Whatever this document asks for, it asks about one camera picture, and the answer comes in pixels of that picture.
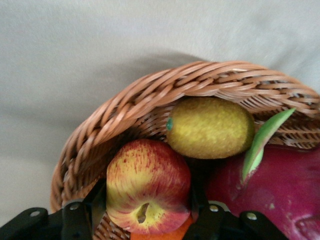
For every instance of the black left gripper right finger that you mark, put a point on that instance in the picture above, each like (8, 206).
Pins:
(217, 225)

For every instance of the brown wicker basket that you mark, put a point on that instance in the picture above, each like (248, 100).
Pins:
(150, 100)

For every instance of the red yellow apple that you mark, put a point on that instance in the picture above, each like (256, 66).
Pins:
(150, 180)

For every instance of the pink dragon fruit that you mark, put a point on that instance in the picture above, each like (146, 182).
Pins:
(275, 187)

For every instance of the orange tangerine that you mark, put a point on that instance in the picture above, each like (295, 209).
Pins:
(160, 236)

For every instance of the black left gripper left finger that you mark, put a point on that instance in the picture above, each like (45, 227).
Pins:
(75, 220)

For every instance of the olive brown kiwi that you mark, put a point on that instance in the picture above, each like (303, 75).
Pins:
(212, 127)

